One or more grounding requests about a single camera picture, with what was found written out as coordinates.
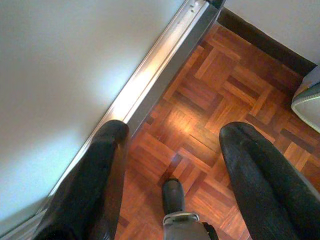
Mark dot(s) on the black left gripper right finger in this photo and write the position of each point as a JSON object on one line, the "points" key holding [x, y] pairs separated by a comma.
{"points": [[265, 190]]}

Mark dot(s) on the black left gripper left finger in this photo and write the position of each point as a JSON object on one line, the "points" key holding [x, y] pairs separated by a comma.
{"points": [[87, 190]]}

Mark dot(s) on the black and grey robot foot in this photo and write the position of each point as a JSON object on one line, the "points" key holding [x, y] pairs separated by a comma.
{"points": [[173, 195]]}

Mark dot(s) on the green quilted mattress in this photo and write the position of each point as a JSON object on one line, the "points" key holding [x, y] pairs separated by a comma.
{"points": [[308, 107]]}

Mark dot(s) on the frosted glass sliding door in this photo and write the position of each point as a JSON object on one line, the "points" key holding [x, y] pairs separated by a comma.
{"points": [[50, 75]]}

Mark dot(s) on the black skirting board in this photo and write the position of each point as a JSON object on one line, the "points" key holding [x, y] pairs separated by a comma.
{"points": [[262, 42]]}

